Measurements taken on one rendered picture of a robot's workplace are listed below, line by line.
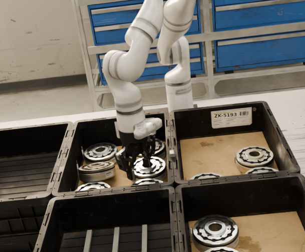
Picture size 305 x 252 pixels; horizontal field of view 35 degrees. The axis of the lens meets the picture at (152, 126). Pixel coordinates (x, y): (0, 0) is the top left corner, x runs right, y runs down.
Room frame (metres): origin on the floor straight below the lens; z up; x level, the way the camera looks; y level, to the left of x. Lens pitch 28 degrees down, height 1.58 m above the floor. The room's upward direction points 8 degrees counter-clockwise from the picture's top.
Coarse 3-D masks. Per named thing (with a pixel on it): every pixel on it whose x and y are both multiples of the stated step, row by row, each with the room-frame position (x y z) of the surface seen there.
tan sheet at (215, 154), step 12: (252, 132) 1.30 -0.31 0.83; (180, 144) 1.28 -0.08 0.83; (192, 144) 1.27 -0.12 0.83; (204, 144) 1.26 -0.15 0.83; (216, 144) 1.25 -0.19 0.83; (228, 144) 1.24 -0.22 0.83; (240, 144) 1.23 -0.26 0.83; (252, 144) 1.22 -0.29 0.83; (264, 144) 1.22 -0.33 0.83; (192, 156) 1.20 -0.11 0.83; (204, 156) 1.19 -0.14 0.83; (216, 156) 1.18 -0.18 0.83; (228, 156) 1.18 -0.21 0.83; (192, 168) 1.14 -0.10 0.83; (204, 168) 1.13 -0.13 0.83; (216, 168) 1.12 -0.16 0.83; (228, 168) 1.11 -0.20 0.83; (276, 168) 1.08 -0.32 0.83
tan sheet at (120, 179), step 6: (84, 162) 1.25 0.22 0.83; (120, 174) 1.16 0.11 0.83; (126, 174) 1.15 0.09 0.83; (102, 180) 1.14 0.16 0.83; (108, 180) 1.13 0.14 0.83; (114, 180) 1.13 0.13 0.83; (120, 180) 1.13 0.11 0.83; (126, 180) 1.12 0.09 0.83; (78, 186) 1.13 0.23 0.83; (114, 186) 1.10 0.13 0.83
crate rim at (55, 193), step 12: (84, 120) 1.34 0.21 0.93; (96, 120) 1.33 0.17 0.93; (168, 120) 1.26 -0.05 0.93; (72, 132) 1.27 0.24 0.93; (168, 132) 1.19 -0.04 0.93; (168, 144) 1.14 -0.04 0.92; (168, 156) 1.06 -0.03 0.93; (60, 168) 1.07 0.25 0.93; (168, 168) 1.00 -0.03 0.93; (60, 180) 1.01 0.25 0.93; (168, 180) 0.95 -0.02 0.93; (60, 192) 0.96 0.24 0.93; (72, 192) 0.95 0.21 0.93; (84, 192) 0.95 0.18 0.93
